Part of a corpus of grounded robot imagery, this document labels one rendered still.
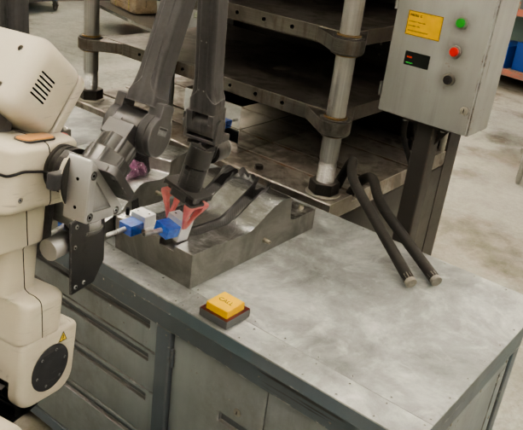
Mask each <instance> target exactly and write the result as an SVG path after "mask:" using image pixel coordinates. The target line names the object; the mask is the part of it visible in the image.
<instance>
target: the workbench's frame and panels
mask: <svg viewBox="0 0 523 430"><path fill-rule="evenodd" d="M34 277H35V278H37V279H38V280H40V281H43V282H46V283H48V284H50V285H52V286H55V287H57V288H58V289H59V290H61V293H62V301H61V314H62V315H65V316H67V317H70V318H72V319H73V320H74V321H75V322H76V332H75V340H74V348H73V362H72V368H71V372H70V375H69V376H68V378H67V381H66V382H65V384H64V385H63V386H62V387H61V388H60V389H59V390H57V391H56V392H53V393H52V394H50V395H49V396H48V397H46V398H44V399H42V400H40V401H39V402H38V404H37V405H36V406H34V407H33V408H32V409H31V412H32V413H33V414H34V415H36V416H37V417H38V418H40V419H41V420H42V421H43V422H45V423H46V424H47V425H48V426H50V427H51V428H52V429H53V430H386V429H385V428H383V427H381V426H379V425H377V424H375V423H374V422H372V421H371V420H369V419H367V418H366V417H364V416H362V415H360V414H358V413H357V412H356V411H354V410H352V409H350V408H348V407H346V406H345V405H343V404H342V403H340V402H338V401H336V400H335V399H333V398H331V397H330V396H328V395H327V394H325V393H323V392H321V391H319V390H317V389H316V388H315V387H313V386H311V385H309V384H307V383H306V382H304V381H302V380H301V379H299V378H298V377H296V376H294V375H292V374H290V373H288V372H287V371H286V370H284V369H282V368H280V367H278V366H277V365H275V364H273V363H272V362H270V361H268V360H267V359H265V358H263V357H261V356H260V355H259V354H257V353H255V352H253V351H251V350H249V349H248V348H246V347H245V346H243V345H241V344H239V343H238V342H236V341H234V340H232V339H231V338H229V337H228V336H226V335H224V334H222V333H220V332H219V331H217V330H216V329H214V328H212V327H210V326H209V325H207V324H205V323H204V322H202V321H200V320H199V319H197V318H195V317H193V316H191V315H190V314H189V313H187V312H185V311H183V310H181V309H180V308H178V307H176V306H175V305H173V304H171V303H170V302H168V301H166V300H165V299H162V298H161V297H160V296H158V295H156V294H155V293H152V292H151V291H149V290H147V289H146V288H144V287H142V286H141V285H139V284H137V283H136V282H134V281H132V280H131V279H129V278H127V277H126V276H123V275H121V274H120V273H118V272H117V271H116V270H113V269H112V268H110V267H108V266H106V265H105V264H102V265H101V267H100V269H99V271H98V273H97V275H96V278H95V280H94V281H93V282H92V283H91V284H89V285H88V286H86V287H84V288H82V289H80V290H79V291H78V292H77V293H74V294H73V295H69V253H67V254H65V255H63V256H61V257H59V258H58V259H56V260H54V261H49V260H47V259H46V258H45V257H44V256H43V255H42V254H41V253H40V254H39V255H38V256H36V264H35V274H34ZM522 338H523V329H522V330H521V331H520V332H519V333H518V334H517V335H516V336H515V337H514V338H513V339H512V340H511V342H510V343H509V344H508V345H507V346H506V347H505V348H504V349H503V351H502V352H501V353H500V354H499V355H498V356H497V357H496V358H495V359H494V361H493V362H492V363H491V364H490V365H489V366H488V367H487V368H486V369H485V371H484V372H483V373H482V374H481V375H480V376H479V377H478V378H477V380H476V381H475V382H474V383H473V384H472V385H471V386H470V387H469V388H468V390H467V391H466V392H465V393H464V394H463V395H462V396H461V397H460V398H459V399H458V400H457V401H456V402H455V403H454V404H453V405H452V406H451V408H450V409H449V410H448V411H447V412H446V413H445V414H444V416H443V417H442V418H441V419H440V420H439V421H438V422H437V423H436V424H435V426H434V427H433V428H432V429H431V430H492V428H493V425H494V422H495V420H496V417H497V412H498V410H499V407H500V404H501V402H502V399H503V394H504V392H505V389H506V386H507V384H508V379H509V377H510V374H511V371H512V368H513V366H514V360H515V358H516V355H517V352H518V350H519V347H520V343H521V341H522Z"/></svg>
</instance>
